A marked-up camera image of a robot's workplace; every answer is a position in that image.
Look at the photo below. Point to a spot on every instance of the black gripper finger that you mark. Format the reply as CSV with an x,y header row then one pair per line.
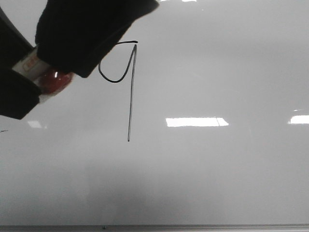
x,y
18,95
75,35

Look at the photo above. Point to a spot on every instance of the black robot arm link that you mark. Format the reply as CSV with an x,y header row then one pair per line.
x,y
13,45

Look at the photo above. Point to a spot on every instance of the white whiteboard with metal frame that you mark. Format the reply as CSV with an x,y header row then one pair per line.
x,y
213,128

